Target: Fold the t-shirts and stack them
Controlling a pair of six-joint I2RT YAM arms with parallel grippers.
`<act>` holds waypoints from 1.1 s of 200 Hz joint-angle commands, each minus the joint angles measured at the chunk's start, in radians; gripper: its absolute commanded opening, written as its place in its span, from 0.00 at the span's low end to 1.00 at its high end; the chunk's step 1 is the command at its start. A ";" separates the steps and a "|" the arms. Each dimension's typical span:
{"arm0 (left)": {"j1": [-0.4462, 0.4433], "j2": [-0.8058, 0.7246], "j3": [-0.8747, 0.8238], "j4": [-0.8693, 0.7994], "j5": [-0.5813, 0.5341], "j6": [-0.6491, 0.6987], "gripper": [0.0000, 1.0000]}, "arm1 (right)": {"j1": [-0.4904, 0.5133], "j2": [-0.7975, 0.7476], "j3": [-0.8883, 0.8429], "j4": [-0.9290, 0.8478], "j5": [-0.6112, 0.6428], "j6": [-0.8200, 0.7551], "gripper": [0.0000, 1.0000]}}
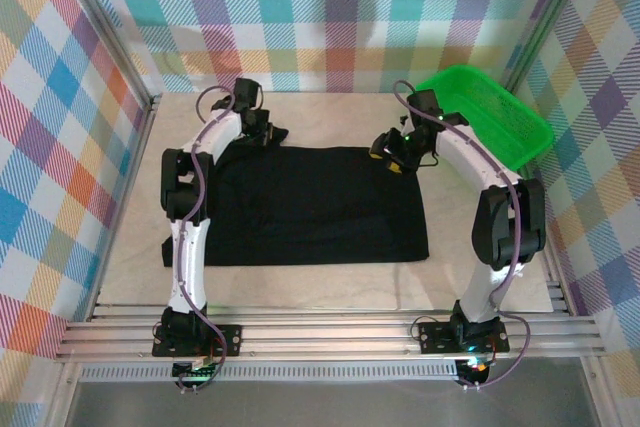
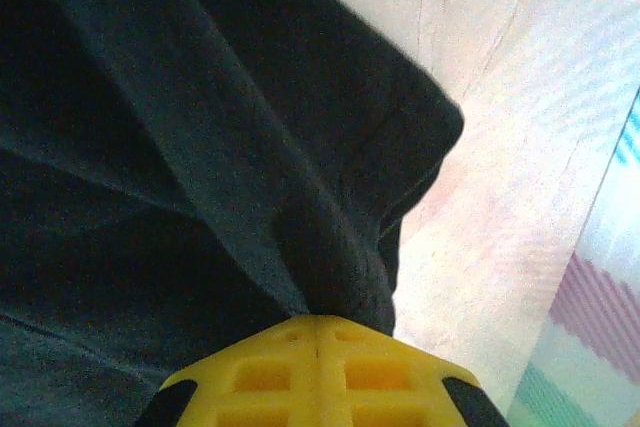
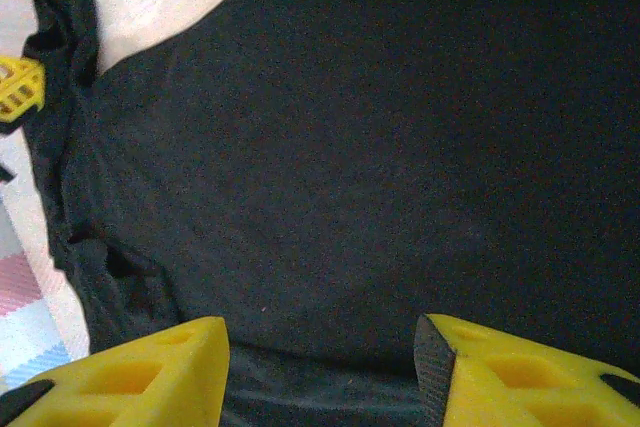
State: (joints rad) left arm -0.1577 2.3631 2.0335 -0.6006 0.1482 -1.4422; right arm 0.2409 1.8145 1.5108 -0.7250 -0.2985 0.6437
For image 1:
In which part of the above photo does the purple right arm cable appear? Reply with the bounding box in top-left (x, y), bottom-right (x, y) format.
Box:
top-left (391, 78), bottom-right (532, 391)

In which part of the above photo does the aluminium mounting rail frame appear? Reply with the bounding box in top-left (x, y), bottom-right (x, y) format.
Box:
top-left (53, 302), bottom-right (607, 364)

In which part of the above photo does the slotted grey cable duct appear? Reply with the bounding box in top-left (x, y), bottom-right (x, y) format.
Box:
top-left (78, 360), bottom-right (460, 384)

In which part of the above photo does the aluminium side rail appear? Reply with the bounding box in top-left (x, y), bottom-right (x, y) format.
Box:
top-left (519, 166), bottom-right (574, 316)
top-left (88, 96), bottom-right (162, 319)

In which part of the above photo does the grey metal panel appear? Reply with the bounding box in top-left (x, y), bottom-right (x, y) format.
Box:
top-left (63, 380), bottom-right (602, 427)

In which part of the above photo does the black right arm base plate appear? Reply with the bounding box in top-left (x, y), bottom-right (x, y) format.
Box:
top-left (416, 319), bottom-right (512, 355)

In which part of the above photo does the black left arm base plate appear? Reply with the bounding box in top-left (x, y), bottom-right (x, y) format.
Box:
top-left (150, 323), bottom-right (244, 359)

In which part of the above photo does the black t-shirt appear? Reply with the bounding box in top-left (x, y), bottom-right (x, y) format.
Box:
top-left (161, 125), bottom-right (432, 269)

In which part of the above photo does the aluminium corner post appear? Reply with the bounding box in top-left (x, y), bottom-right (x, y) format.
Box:
top-left (498, 0), bottom-right (599, 98)
top-left (52, 0), bottom-right (164, 116)

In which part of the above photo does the green plastic basket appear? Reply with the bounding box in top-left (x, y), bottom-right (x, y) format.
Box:
top-left (413, 64), bottom-right (555, 174)

